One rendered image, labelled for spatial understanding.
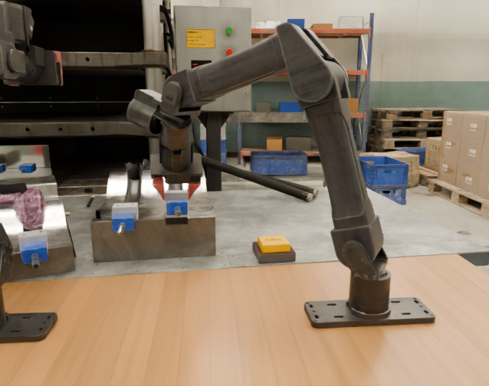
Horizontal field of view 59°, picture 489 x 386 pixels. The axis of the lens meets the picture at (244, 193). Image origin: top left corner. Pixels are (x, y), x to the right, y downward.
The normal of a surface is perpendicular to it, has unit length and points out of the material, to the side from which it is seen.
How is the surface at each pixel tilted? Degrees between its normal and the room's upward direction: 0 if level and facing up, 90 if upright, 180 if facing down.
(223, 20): 90
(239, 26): 90
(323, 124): 103
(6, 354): 0
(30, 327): 0
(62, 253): 90
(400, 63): 90
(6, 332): 0
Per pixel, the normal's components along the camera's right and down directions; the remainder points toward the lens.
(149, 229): 0.16, 0.22
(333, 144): -0.42, 0.21
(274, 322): 0.00, -0.97
